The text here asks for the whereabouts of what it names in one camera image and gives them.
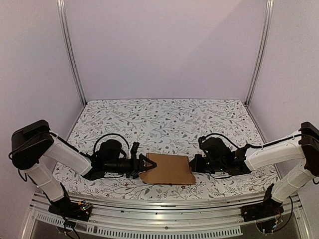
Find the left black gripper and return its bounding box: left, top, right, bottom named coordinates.
left=104, top=154, right=157, bottom=179

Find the brown cardboard box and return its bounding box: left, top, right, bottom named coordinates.
left=139, top=153, right=196, bottom=185

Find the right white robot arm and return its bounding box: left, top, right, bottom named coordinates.
left=189, top=121, right=319, bottom=217

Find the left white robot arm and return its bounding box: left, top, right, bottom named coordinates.
left=8, top=119, right=157, bottom=216

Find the floral patterned table mat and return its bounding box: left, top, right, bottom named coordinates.
left=53, top=99, right=279, bottom=201

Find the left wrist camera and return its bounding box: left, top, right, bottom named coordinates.
left=130, top=142, right=140, bottom=159

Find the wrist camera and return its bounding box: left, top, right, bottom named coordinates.
left=198, top=136, right=206, bottom=150
left=130, top=142, right=140, bottom=159

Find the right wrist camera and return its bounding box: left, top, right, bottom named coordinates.
left=198, top=136, right=206, bottom=150

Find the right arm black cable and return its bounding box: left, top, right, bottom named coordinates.
left=199, top=132, right=302, bottom=152

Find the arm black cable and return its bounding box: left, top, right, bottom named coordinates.
left=49, top=133, right=131, bottom=160
left=199, top=132, right=302, bottom=152

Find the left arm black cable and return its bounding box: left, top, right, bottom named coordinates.
left=49, top=133, right=131, bottom=160

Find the front aluminium rail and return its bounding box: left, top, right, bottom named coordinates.
left=20, top=196, right=312, bottom=239

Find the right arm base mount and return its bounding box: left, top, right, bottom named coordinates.
left=240, top=184, right=284, bottom=222

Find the left aluminium frame post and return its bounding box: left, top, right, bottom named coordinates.
left=56, top=0, right=87, bottom=106

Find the aluminium frame post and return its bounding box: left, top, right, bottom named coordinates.
left=56, top=0, right=87, bottom=106
left=244, top=0, right=274, bottom=108

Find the right aluminium frame post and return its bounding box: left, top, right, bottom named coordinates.
left=244, top=0, right=274, bottom=108

